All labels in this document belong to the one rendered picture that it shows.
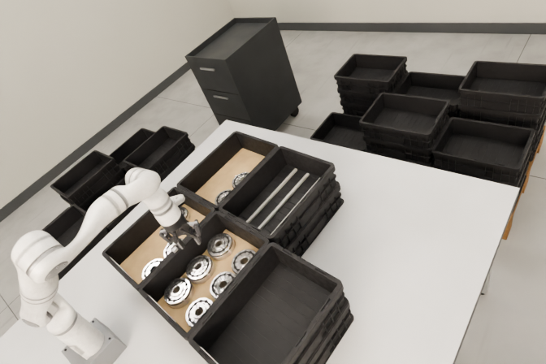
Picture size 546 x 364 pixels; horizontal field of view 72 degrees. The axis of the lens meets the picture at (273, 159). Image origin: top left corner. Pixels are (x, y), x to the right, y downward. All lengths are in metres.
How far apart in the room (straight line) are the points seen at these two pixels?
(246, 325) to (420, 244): 0.67
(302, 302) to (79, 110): 3.63
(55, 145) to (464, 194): 3.83
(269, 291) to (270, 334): 0.14
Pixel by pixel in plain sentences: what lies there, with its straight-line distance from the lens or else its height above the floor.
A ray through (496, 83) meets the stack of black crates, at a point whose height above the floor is 0.49.
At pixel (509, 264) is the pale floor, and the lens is 2.31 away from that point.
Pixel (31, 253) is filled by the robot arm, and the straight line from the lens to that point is 1.03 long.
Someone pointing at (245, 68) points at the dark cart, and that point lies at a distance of 2.81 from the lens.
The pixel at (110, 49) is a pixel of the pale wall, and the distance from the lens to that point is 4.59.
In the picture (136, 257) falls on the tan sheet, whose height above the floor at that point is 0.83.
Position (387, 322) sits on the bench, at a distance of 1.36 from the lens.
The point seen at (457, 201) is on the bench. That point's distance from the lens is 1.61.
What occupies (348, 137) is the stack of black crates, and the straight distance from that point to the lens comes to 2.62.
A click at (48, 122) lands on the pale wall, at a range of 4.40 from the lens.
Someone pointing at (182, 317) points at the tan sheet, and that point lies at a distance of 1.43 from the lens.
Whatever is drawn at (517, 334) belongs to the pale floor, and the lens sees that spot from 2.14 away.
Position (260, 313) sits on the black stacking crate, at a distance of 1.31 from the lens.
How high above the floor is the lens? 1.94
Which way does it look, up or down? 39 degrees down
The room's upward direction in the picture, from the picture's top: 23 degrees counter-clockwise
